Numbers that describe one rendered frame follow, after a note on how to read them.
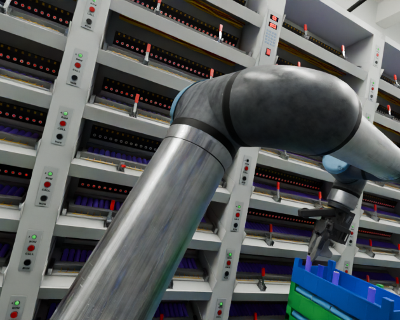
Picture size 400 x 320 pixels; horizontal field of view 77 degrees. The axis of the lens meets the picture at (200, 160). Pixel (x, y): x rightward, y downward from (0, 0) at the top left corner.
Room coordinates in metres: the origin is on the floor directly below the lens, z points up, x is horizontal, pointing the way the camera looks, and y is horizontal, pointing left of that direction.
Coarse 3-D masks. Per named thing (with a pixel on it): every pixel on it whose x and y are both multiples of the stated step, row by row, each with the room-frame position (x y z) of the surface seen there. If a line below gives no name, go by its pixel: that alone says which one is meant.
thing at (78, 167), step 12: (108, 144) 1.01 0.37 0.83; (72, 156) 0.81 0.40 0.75; (72, 168) 0.82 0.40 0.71; (84, 168) 0.84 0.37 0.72; (96, 168) 0.85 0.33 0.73; (108, 168) 0.87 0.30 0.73; (108, 180) 0.87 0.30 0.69; (120, 180) 0.89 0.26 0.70; (132, 180) 0.90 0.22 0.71; (228, 180) 1.08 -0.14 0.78; (216, 192) 1.02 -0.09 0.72; (228, 192) 1.05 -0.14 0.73
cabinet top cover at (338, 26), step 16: (288, 0) 1.19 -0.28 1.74; (304, 0) 1.17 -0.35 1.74; (320, 0) 1.15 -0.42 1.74; (288, 16) 1.30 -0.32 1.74; (304, 16) 1.27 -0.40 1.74; (320, 16) 1.25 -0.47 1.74; (336, 16) 1.23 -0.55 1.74; (352, 16) 1.24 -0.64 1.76; (320, 32) 1.38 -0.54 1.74; (336, 32) 1.35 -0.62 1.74; (352, 32) 1.32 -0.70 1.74; (368, 32) 1.30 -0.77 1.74
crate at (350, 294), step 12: (300, 264) 0.89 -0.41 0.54; (300, 276) 0.87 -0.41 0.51; (312, 276) 0.83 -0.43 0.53; (324, 276) 0.97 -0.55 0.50; (348, 276) 0.92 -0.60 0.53; (312, 288) 0.82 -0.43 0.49; (324, 288) 0.78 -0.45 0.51; (336, 288) 0.75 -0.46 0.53; (348, 288) 0.91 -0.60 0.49; (360, 288) 0.88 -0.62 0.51; (336, 300) 0.75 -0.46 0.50; (348, 300) 0.72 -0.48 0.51; (360, 300) 0.69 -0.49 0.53; (384, 300) 0.64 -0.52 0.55; (396, 300) 0.78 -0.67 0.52; (348, 312) 0.71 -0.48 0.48; (360, 312) 0.69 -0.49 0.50; (372, 312) 0.66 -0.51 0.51; (384, 312) 0.64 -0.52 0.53; (396, 312) 0.64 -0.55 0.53
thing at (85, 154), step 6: (84, 156) 0.87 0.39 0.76; (90, 156) 0.88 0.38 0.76; (96, 156) 0.88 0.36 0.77; (102, 156) 0.89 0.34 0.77; (108, 156) 0.91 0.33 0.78; (108, 162) 0.90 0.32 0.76; (114, 162) 0.91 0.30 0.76; (126, 162) 0.92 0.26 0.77; (132, 162) 0.94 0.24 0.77; (132, 168) 0.92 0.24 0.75; (138, 168) 0.94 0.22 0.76; (144, 168) 0.95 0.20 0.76
